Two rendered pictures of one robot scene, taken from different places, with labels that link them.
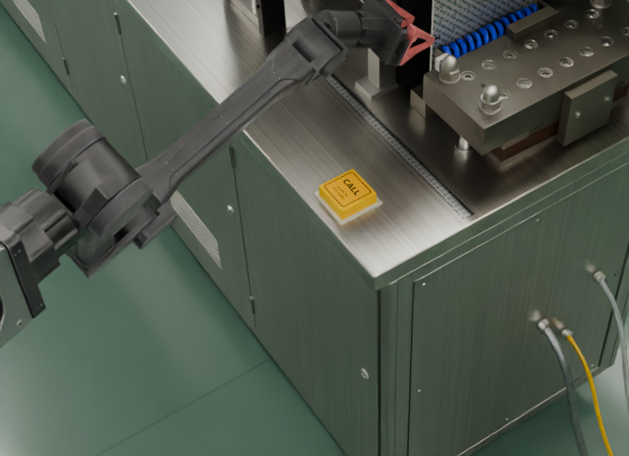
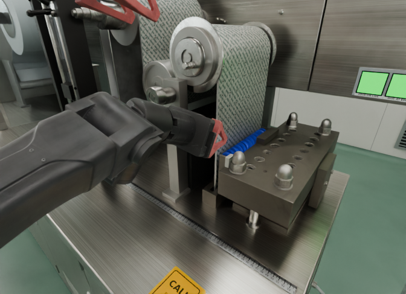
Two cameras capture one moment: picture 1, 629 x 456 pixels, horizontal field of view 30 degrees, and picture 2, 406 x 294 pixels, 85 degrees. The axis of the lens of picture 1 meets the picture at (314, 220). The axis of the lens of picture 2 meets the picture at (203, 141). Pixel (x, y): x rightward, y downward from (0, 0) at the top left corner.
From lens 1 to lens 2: 1.51 m
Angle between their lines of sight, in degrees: 28
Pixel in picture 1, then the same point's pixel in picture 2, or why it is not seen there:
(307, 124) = (130, 229)
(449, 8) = (225, 124)
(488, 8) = (242, 128)
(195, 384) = not seen: outside the picture
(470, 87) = (257, 174)
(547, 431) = not seen: outside the picture
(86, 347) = not seen: outside the picture
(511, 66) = (274, 157)
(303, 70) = (97, 147)
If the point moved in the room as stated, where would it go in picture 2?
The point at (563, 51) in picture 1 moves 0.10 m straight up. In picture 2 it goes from (296, 146) to (304, 109)
